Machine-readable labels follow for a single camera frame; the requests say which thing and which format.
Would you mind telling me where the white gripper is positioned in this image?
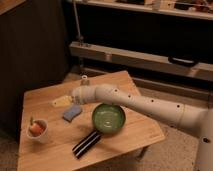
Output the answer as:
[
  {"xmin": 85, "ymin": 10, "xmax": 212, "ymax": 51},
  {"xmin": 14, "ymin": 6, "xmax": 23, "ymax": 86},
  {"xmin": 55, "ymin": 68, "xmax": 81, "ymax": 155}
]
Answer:
[{"xmin": 51, "ymin": 86, "xmax": 91, "ymax": 107}]

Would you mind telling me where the green ceramic bowl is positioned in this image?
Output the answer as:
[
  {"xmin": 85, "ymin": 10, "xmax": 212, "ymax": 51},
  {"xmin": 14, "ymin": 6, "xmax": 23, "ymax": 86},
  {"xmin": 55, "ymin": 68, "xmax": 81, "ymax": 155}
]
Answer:
[{"xmin": 92, "ymin": 103, "xmax": 126, "ymax": 134}]

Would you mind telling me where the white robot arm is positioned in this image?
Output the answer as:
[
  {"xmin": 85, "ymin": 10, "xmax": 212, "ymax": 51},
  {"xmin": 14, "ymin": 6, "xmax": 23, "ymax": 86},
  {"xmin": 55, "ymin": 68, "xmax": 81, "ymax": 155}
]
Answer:
[{"xmin": 52, "ymin": 84, "xmax": 213, "ymax": 171}]

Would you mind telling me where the blue sponge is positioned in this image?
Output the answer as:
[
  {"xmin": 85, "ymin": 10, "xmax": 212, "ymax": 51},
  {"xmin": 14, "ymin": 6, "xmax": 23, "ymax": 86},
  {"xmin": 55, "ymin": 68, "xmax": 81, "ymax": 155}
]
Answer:
[{"xmin": 63, "ymin": 105, "xmax": 82, "ymax": 122}]

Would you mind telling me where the clear plastic bottle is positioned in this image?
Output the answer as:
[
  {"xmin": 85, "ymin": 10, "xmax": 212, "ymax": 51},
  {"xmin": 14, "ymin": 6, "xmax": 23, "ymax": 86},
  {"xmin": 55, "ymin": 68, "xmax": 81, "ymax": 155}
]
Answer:
[{"xmin": 81, "ymin": 75, "xmax": 89, "ymax": 85}]

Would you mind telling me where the wooden table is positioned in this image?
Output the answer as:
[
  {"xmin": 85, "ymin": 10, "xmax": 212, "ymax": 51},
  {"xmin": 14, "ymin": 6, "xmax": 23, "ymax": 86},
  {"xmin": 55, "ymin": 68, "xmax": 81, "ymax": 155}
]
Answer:
[{"xmin": 17, "ymin": 70, "xmax": 166, "ymax": 171}]

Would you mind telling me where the white cup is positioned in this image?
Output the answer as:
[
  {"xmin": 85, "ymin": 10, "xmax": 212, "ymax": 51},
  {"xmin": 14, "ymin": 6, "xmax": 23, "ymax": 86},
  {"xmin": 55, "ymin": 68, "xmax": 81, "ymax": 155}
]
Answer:
[{"xmin": 26, "ymin": 119, "xmax": 48, "ymax": 143}]

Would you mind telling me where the orange carrot toy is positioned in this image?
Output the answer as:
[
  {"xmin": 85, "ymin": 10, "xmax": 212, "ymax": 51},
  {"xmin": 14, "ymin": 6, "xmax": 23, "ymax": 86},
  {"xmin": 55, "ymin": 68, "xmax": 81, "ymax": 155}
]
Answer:
[{"xmin": 29, "ymin": 117, "xmax": 44, "ymax": 136}]

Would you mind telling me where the metal pole stand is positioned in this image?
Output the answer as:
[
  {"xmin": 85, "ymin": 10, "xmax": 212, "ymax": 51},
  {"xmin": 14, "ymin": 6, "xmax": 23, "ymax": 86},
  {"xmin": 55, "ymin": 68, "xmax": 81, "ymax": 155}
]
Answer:
[{"xmin": 72, "ymin": 0, "xmax": 83, "ymax": 46}]

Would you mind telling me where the long metal case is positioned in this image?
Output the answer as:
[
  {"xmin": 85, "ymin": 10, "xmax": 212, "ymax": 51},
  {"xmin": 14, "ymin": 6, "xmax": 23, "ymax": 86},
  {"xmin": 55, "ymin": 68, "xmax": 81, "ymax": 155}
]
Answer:
[{"xmin": 69, "ymin": 42, "xmax": 213, "ymax": 81}]

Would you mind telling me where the wooden shelf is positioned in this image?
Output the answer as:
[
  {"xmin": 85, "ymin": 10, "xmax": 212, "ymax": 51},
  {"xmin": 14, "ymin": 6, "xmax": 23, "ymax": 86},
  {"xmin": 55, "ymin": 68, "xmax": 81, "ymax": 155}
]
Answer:
[{"xmin": 66, "ymin": 0, "xmax": 213, "ymax": 21}]

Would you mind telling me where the black case handle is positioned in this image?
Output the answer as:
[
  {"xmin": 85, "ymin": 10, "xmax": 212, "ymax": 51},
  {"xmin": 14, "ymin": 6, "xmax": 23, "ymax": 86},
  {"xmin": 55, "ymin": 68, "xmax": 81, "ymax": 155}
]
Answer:
[{"xmin": 168, "ymin": 57, "xmax": 199, "ymax": 67}]

